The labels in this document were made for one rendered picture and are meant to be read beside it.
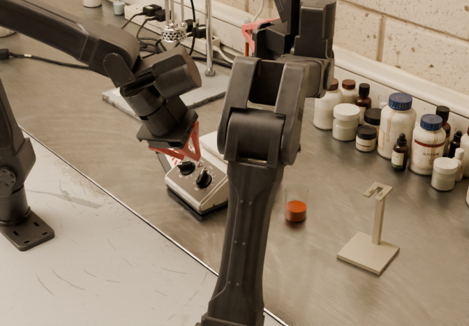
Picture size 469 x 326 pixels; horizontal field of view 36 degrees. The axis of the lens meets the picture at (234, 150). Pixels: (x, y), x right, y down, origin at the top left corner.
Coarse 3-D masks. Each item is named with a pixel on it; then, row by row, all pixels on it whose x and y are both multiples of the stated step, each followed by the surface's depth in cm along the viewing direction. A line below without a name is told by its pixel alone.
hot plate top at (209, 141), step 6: (216, 132) 144; (204, 138) 142; (210, 138) 142; (216, 138) 142; (204, 144) 141; (210, 144) 140; (216, 144) 140; (210, 150) 139; (216, 150) 138; (222, 156) 136
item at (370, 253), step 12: (372, 192) 119; (384, 192) 119; (384, 204) 122; (360, 240) 127; (372, 240) 126; (348, 252) 124; (360, 252) 124; (372, 252) 124; (384, 252) 124; (396, 252) 124; (360, 264) 121; (372, 264) 121; (384, 264) 121
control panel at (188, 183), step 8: (184, 160) 142; (192, 160) 141; (200, 160) 140; (176, 168) 141; (200, 168) 139; (208, 168) 138; (216, 168) 137; (168, 176) 141; (176, 176) 140; (184, 176) 139; (192, 176) 138; (216, 176) 136; (224, 176) 135; (184, 184) 138; (192, 184) 137; (216, 184) 134; (192, 192) 136; (200, 192) 135; (208, 192) 134; (200, 200) 134
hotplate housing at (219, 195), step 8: (200, 144) 144; (208, 152) 141; (208, 160) 139; (216, 160) 139; (256, 160) 138; (224, 168) 136; (168, 184) 141; (176, 184) 139; (224, 184) 134; (176, 192) 140; (184, 192) 137; (216, 192) 134; (224, 192) 135; (184, 200) 138; (192, 200) 135; (208, 200) 134; (216, 200) 135; (224, 200) 136; (200, 208) 134; (208, 208) 134; (216, 208) 136
